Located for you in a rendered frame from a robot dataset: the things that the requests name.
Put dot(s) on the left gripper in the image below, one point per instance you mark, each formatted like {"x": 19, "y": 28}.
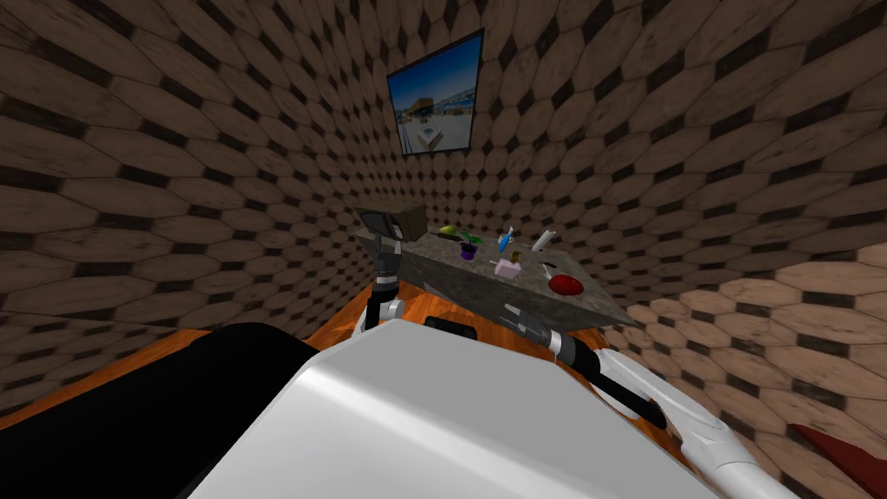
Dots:
{"x": 387, "y": 265}

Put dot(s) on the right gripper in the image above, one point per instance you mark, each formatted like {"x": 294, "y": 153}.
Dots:
{"x": 534, "y": 328}

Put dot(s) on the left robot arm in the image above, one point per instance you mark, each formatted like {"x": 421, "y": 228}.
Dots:
{"x": 138, "y": 416}

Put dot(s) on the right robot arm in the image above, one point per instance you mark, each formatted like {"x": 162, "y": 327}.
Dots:
{"x": 700, "y": 423}

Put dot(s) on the grey stone table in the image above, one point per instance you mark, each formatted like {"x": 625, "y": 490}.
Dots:
{"x": 478, "y": 294}

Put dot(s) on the olive green microwave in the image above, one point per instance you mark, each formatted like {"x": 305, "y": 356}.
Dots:
{"x": 398, "y": 220}

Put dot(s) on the pink box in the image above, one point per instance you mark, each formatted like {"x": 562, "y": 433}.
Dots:
{"x": 508, "y": 269}

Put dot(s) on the black and white utensil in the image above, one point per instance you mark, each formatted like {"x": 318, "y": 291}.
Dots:
{"x": 548, "y": 266}

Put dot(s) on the red plate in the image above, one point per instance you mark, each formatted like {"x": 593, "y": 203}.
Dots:
{"x": 565, "y": 285}

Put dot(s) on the yellow green fruit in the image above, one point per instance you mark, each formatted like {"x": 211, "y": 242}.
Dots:
{"x": 449, "y": 229}

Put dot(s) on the blue bottle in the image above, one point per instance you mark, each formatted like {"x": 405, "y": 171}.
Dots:
{"x": 505, "y": 240}

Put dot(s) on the purple cup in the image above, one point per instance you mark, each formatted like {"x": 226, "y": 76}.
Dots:
{"x": 468, "y": 251}

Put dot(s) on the white bottle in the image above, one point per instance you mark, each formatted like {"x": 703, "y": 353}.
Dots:
{"x": 542, "y": 240}

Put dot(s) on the green leafy plant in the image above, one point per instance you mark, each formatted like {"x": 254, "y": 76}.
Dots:
{"x": 472, "y": 237}

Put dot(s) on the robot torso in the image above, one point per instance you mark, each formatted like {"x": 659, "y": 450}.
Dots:
{"x": 443, "y": 423}

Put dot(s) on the framed blue beach picture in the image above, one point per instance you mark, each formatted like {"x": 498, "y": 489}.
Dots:
{"x": 436, "y": 97}

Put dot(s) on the dark red furniture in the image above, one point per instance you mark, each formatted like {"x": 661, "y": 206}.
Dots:
{"x": 849, "y": 461}

